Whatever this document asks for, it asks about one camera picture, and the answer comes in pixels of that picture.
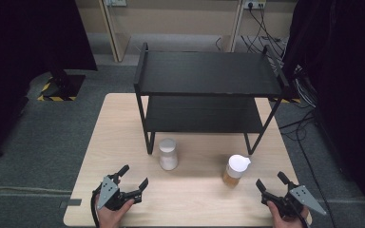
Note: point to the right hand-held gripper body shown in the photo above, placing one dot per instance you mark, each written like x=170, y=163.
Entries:
x=302, y=196

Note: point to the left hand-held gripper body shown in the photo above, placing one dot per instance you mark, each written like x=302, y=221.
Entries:
x=108, y=193

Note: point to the amber liquid bottle white lid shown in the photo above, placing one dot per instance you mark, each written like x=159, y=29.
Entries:
x=236, y=169

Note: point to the white powder jar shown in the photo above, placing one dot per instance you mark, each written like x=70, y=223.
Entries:
x=168, y=156

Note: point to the black two-tier shelf rack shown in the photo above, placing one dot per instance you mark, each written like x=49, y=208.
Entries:
x=209, y=74

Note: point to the person's left hand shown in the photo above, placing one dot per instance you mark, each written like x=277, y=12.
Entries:
x=109, y=218

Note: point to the person's right hand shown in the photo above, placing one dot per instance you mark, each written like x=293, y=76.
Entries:
x=285, y=222

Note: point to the grey floor tape piece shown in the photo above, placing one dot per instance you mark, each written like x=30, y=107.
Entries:
x=74, y=202

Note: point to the yellow black striped floor tape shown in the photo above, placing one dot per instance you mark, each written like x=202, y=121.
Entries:
x=290, y=100

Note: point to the black stand base striped tape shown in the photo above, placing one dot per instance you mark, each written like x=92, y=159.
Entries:
x=65, y=87

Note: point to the dark curtain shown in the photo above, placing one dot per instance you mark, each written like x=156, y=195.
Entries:
x=345, y=63
x=19, y=47

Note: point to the beige frame leg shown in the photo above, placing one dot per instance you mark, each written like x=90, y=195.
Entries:
x=114, y=34
x=234, y=28

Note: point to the white wall socket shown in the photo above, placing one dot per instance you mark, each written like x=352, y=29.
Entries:
x=255, y=3
x=116, y=2

